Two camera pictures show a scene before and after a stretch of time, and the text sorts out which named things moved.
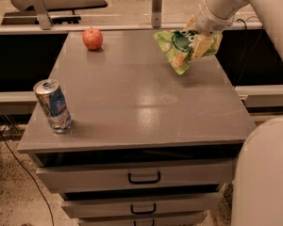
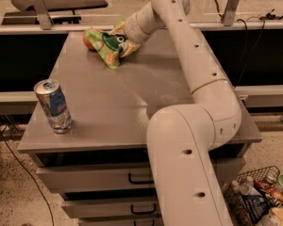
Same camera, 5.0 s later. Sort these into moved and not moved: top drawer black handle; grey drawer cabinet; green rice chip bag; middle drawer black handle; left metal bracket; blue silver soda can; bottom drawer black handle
Moved: green rice chip bag
Not moved: middle drawer black handle; bottom drawer black handle; left metal bracket; blue silver soda can; grey drawer cabinet; top drawer black handle
